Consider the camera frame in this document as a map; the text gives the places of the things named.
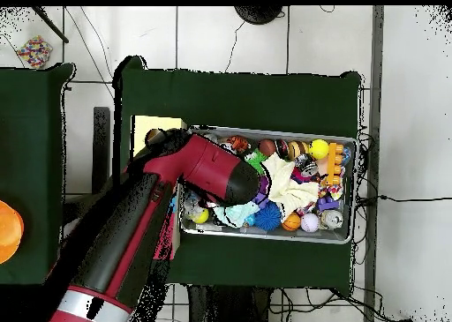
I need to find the crushed clear plastic bottle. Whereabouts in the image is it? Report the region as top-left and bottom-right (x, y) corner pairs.
(182, 190), (205, 219)

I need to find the wooden box with three holes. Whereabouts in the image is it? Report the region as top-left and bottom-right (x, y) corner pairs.
(126, 115), (189, 261)

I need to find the clear mesh bin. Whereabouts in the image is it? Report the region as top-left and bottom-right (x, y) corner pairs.
(180, 124), (358, 245)

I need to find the green furry googly-eyed toy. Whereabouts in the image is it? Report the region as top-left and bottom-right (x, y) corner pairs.
(245, 149), (269, 174)

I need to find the mint green cloth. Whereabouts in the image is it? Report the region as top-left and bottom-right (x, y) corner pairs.
(211, 200), (261, 228)

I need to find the yellow smiley ball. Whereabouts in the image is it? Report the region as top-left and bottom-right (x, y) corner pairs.
(192, 207), (211, 225)

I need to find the cream knitted cloth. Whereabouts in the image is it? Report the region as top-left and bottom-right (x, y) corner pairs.
(260, 152), (321, 222)

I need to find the small blue spiky ball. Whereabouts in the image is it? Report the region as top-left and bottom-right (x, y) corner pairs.
(253, 201), (283, 231)

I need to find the yellow tennis ball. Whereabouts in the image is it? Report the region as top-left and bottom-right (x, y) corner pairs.
(308, 139), (330, 161)

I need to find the orange toy brick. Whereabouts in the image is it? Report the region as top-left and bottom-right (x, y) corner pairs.
(326, 142), (347, 187)

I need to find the black round base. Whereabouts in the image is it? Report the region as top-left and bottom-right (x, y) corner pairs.
(234, 5), (283, 26)

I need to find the grey metal strip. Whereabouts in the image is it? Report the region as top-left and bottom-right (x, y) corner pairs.
(363, 5), (386, 322)

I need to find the dark green side table cloth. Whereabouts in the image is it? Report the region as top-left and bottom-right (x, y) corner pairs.
(0, 63), (78, 289)

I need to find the orange round object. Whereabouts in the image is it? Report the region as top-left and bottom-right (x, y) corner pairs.
(0, 199), (26, 266)

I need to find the colourful patterned packet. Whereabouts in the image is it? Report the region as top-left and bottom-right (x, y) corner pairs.
(15, 35), (54, 71)

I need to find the black rod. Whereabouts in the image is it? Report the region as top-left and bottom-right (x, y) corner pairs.
(31, 6), (70, 44)

